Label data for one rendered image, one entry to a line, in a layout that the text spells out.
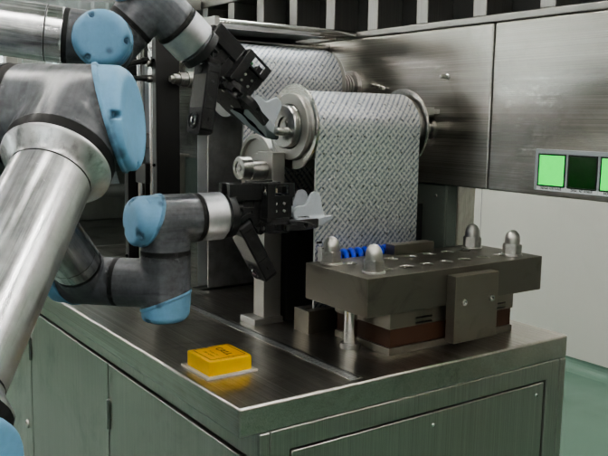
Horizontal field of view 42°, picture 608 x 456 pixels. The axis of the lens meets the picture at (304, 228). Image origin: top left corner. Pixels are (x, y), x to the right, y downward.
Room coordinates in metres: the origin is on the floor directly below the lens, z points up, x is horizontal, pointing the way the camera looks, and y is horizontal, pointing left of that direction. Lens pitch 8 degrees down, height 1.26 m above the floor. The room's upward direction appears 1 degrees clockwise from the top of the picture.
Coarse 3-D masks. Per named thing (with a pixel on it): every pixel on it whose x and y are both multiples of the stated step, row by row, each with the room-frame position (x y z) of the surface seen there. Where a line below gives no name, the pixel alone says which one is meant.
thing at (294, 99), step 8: (288, 96) 1.38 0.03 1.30; (296, 96) 1.36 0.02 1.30; (288, 104) 1.38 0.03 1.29; (296, 104) 1.36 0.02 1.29; (304, 104) 1.34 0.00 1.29; (304, 112) 1.34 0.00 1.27; (304, 120) 1.34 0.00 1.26; (304, 128) 1.34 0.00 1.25; (304, 136) 1.34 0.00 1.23; (304, 144) 1.34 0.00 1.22; (288, 152) 1.38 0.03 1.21; (296, 152) 1.36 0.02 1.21; (304, 152) 1.35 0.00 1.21
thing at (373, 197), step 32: (320, 160) 1.34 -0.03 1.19; (352, 160) 1.38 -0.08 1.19; (384, 160) 1.42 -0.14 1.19; (416, 160) 1.47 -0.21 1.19; (320, 192) 1.34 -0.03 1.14; (352, 192) 1.38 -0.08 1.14; (384, 192) 1.42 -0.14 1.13; (416, 192) 1.47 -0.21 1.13; (352, 224) 1.38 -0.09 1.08; (384, 224) 1.42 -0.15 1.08
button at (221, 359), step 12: (204, 348) 1.13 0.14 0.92; (216, 348) 1.13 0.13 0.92; (228, 348) 1.13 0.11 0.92; (192, 360) 1.11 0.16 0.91; (204, 360) 1.08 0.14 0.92; (216, 360) 1.08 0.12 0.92; (228, 360) 1.08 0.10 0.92; (240, 360) 1.10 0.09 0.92; (204, 372) 1.08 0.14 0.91; (216, 372) 1.07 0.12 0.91; (228, 372) 1.08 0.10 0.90
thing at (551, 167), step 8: (544, 160) 1.33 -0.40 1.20; (552, 160) 1.32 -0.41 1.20; (560, 160) 1.31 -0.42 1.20; (544, 168) 1.33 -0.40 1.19; (552, 168) 1.32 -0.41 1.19; (560, 168) 1.30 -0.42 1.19; (544, 176) 1.33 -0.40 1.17; (552, 176) 1.32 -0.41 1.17; (560, 176) 1.30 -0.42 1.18; (544, 184) 1.33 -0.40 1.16; (552, 184) 1.32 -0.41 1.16; (560, 184) 1.30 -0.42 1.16
